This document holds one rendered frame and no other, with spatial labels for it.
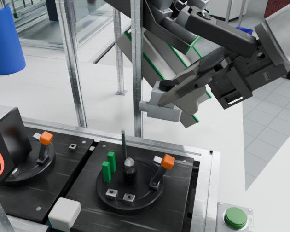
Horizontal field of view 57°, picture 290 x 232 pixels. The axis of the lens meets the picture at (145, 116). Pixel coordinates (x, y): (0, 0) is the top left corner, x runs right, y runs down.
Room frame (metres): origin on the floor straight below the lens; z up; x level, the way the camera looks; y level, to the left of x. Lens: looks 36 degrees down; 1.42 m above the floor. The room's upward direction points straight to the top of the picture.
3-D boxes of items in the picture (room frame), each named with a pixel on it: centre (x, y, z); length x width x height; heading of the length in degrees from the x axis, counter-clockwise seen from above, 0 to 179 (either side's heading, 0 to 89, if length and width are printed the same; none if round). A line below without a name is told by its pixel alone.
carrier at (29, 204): (0.44, 0.28, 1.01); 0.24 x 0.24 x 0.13; 75
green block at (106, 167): (0.37, 0.08, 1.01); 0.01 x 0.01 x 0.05; 75
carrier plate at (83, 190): (0.37, 0.03, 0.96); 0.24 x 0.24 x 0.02; 75
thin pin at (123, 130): (0.43, 0.05, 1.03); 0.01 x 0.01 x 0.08
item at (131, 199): (0.32, 0.03, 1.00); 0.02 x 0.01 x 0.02; 75
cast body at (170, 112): (0.44, -0.03, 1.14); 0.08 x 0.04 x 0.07; 75
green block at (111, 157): (0.39, 0.07, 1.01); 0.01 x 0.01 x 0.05; 75
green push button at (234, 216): (0.30, -0.17, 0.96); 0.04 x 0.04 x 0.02
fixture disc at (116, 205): (0.37, 0.03, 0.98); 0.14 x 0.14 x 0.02
